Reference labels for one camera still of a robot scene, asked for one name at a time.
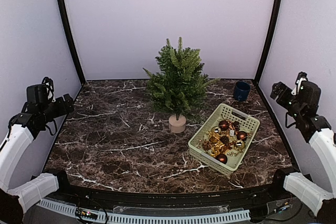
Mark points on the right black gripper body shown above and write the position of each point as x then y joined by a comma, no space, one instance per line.
282,100

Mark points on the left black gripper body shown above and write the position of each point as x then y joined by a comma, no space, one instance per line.
61,110

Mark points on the small green christmas tree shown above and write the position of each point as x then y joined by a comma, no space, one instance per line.
180,87

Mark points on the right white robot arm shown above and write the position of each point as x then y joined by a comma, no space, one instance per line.
313,114

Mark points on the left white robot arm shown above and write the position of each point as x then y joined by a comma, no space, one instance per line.
24,128

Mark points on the round wooden tree base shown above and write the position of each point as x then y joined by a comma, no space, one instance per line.
177,125

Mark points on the pale green plastic basket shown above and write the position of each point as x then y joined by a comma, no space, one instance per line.
203,140

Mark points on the dark blue mug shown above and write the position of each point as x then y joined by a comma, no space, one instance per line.
241,91

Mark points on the brown bauble right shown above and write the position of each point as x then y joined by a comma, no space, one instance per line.
242,136

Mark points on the brown bauble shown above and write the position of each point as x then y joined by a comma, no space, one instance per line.
242,136
223,125
222,158

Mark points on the gold bauble right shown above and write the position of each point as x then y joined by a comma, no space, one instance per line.
239,145

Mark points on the gold bauble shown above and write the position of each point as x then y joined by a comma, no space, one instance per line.
216,130
239,145

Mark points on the brown bauble back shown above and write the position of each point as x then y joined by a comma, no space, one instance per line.
223,125

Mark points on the brown pine cone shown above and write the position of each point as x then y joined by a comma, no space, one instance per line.
225,140

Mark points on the gold bauble left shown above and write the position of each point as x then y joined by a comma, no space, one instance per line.
216,130

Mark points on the gold gift box ornament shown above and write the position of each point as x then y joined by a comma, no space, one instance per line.
217,149

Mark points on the brown bauble front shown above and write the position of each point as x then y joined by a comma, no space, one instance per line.
222,158

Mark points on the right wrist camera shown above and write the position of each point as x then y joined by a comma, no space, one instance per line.
302,76

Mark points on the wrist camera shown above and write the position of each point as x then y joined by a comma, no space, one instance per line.
37,94
302,76

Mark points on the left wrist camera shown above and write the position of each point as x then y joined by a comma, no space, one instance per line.
37,94

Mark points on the white cable duct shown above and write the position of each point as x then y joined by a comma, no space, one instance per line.
144,215

